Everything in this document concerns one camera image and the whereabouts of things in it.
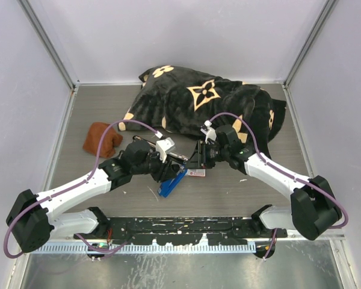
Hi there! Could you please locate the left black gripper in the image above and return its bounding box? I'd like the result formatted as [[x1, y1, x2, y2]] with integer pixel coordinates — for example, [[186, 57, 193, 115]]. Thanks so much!
[[132, 148, 176, 182]]

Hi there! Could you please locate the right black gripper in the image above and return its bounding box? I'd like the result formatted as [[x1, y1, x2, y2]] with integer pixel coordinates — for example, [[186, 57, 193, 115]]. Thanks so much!
[[184, 140, 229, 170]]

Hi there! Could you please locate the blue stapler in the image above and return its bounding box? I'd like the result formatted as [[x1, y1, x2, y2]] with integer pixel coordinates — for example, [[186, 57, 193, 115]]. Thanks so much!
[[158, 170, 187, 197]]

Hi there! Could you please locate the red white staples box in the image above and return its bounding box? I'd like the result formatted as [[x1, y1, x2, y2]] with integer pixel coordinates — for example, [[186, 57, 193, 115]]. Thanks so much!
[[186, 169, 206, 177]]

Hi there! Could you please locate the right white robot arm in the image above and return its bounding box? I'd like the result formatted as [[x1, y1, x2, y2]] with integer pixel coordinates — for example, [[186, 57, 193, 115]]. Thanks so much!
[[187, 121, 342, 240]]

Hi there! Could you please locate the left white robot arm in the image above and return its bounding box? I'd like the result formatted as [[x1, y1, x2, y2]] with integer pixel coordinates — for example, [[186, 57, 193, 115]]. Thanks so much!
[[6, 138, 185, 253]]

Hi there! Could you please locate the black floral plush blanket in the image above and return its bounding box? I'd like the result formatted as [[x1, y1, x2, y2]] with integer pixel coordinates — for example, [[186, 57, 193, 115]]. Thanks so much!
[[118, 65, 286, 143]]

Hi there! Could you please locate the brown folded cloth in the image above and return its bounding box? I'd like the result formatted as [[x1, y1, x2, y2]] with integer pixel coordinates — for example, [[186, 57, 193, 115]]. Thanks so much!
[[82, 122, 124, 159]]

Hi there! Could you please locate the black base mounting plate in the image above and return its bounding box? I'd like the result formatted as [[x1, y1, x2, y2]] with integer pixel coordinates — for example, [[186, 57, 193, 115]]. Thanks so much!
[[81, 217, 273, 246]]

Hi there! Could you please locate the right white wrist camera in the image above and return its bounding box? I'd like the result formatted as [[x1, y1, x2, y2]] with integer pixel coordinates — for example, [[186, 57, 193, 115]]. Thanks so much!
[[200, 120, 217, 143]]

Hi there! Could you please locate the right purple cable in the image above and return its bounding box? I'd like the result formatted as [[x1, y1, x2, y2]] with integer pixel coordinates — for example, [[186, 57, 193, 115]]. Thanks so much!
[[206, 112, 349, 266]]

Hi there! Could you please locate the slotted cable duct rail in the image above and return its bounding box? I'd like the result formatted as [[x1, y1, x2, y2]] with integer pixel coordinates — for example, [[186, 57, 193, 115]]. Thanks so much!
[[32, 241, 256, 255]]

